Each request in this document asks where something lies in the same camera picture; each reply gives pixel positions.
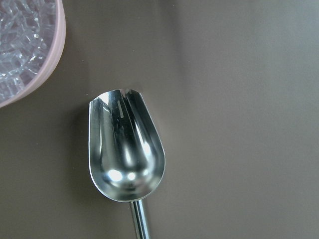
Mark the steel ice scoop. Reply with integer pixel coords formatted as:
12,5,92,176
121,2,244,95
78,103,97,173
88,89,165,239

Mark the pink bowl with ice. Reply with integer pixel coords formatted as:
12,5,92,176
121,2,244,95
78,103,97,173
0,0,66,107

